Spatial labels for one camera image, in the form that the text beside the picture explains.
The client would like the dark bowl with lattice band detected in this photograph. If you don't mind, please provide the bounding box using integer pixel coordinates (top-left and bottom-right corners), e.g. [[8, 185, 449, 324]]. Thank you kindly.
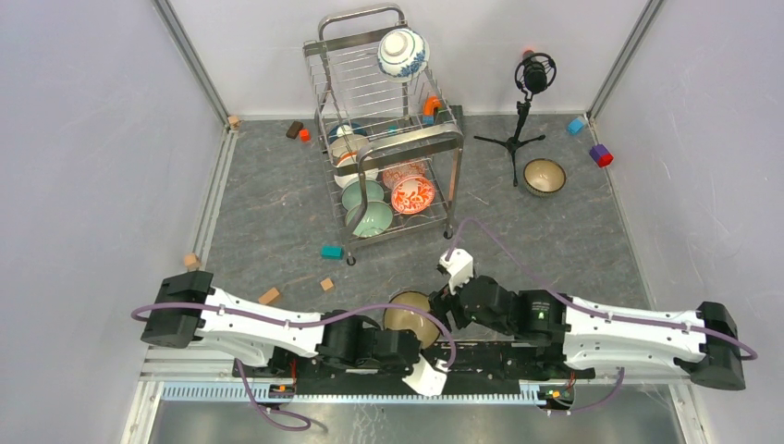
[[523, 158, 567, 197]]

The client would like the brown block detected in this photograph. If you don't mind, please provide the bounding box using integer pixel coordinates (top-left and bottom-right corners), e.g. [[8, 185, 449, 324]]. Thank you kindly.
[[286, 120, 304, 140]]

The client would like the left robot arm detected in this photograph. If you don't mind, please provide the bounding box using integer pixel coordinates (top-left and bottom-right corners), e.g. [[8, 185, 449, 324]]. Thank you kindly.
[[136, 271, 422, 377]]

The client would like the celadon green rear bowl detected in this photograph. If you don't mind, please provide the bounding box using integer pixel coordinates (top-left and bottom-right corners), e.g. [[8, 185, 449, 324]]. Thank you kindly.
[[340, 180, 385, 210]]

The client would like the small wooden cube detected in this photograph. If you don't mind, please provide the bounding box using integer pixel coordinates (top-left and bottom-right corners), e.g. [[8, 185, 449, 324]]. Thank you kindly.
[[320, 277, 335, 292]]

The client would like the celadon green front bowl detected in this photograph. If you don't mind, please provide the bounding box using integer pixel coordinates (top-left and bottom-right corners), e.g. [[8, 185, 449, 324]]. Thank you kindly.
[[351, 201, 394, 238]]

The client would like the wooden cube at left edge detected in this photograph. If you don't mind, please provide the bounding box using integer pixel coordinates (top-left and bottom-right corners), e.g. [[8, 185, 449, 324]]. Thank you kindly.
[[183, 253, 202, 272]]

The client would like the white bowl with orange rim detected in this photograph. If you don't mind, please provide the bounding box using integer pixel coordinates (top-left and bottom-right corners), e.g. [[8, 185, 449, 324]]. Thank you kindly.
[[328, 134, 370, 189]]

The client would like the copper bowl with floral motif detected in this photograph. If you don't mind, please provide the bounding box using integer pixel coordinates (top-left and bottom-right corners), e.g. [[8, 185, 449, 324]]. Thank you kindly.
[[383, 291, 441, 349]]

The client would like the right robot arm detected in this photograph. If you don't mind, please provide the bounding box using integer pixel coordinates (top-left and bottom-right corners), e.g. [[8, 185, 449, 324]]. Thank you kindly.
[[428, 276, 746, 391]]

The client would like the light blue block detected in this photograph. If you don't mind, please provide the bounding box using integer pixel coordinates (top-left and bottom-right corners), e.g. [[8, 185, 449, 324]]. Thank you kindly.
[[567, 117, 587, 135]]

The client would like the purple and red block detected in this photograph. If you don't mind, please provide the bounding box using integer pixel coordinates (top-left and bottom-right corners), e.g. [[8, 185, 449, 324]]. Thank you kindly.
[[589, 143, 614, 168]]

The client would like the red white patterned bowl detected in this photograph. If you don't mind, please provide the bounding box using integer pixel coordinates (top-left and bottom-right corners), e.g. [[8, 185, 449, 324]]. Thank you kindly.
[[391, 176, 435, 215]]

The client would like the black microphone on tripod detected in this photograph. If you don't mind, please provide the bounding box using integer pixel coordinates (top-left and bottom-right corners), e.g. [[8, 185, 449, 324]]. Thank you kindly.
[[474, 50, 557, 187]]

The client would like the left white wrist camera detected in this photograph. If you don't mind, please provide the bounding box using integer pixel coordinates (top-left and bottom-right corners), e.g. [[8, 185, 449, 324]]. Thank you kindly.
[[402, 355, 448, 397]]

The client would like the steel two-tier dish rack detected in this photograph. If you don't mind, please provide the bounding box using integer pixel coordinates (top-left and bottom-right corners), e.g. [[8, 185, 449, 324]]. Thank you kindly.
[[303, 15, 464, 265]]

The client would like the celadon green bowl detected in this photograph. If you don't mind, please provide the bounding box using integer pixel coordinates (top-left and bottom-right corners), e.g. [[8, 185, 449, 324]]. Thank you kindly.
[[340, 180, 385, 210], [351, 201, 394, 238]]

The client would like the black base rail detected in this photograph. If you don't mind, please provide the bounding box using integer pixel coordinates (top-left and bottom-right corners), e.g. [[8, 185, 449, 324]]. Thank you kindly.
[[243, 340, 596, 396]]

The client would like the blue rimmed small bowl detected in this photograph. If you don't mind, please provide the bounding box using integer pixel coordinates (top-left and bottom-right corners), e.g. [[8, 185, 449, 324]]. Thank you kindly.
[[327, 122, 367, 144]]

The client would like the teal block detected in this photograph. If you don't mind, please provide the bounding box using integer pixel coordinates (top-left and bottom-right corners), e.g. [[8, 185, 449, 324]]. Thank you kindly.
[[320, 245, 344, 260]]

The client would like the white blue floral bowl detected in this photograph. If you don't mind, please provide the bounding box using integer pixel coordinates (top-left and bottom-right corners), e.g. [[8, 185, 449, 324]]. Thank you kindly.
[[376, 28, 431, 83]]

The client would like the long wooden block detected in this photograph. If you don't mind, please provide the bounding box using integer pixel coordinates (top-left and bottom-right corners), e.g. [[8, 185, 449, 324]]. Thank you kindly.
[[258, 288, 281, 305]]

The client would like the orange arch block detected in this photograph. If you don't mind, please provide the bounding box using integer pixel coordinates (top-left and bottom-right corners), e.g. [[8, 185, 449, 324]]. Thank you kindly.
[[423, 95, 441, 118]]

